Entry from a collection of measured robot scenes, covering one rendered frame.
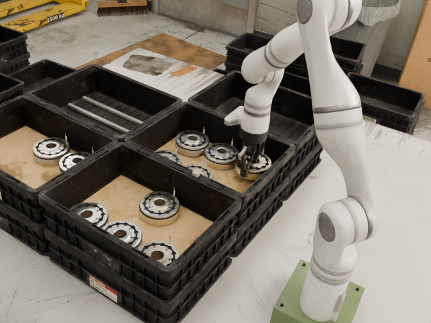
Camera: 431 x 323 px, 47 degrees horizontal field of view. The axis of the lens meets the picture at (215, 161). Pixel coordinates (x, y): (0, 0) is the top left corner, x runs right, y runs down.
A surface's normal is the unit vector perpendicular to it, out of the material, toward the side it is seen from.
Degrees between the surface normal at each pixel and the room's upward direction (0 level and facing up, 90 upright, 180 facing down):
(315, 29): 85
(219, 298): 0
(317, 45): 86
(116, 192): 0
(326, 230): 94
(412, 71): 75
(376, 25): 94
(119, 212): 0
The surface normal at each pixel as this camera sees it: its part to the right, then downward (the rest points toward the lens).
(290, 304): 0.06, -0.77
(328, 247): -0.85, 0.35
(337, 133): -0.32, 0.25
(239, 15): -0.49, 0.48
